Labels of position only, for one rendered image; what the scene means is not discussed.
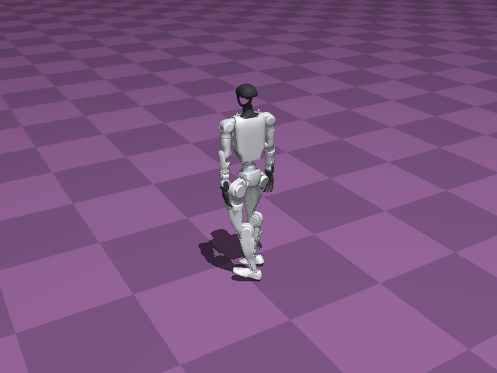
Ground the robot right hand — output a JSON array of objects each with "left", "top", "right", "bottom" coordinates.
[{"left": 261, "top": 166, "right": 274, "bottom": 192}]

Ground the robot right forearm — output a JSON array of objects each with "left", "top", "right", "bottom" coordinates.
[{"left": 264, "top": 145, "right": 275, "bottom": 172}]

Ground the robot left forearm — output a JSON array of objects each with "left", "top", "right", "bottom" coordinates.
[{"left": 217, "top": 151, "right": 230, "bottom": 187}]

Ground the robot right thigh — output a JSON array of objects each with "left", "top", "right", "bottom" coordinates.
[{"left": 245, "top": 171, "right": 269, "bottom": 227}]

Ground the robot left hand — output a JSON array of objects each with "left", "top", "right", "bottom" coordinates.
[{"left": 221, "top": 181, "right": 233, "bottom": 207}]

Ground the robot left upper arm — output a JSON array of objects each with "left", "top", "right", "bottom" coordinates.
[{"left": 219, "top": 118, "right": 235, "bottom": 160}]

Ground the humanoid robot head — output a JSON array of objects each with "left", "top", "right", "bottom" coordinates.
[{"left": 236, "top": 84, "right": 258, "bottom": 119}]

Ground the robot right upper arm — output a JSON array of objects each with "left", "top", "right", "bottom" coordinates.
[{"left": 263, "top": 112, "right": 276, "bottom": 149}]

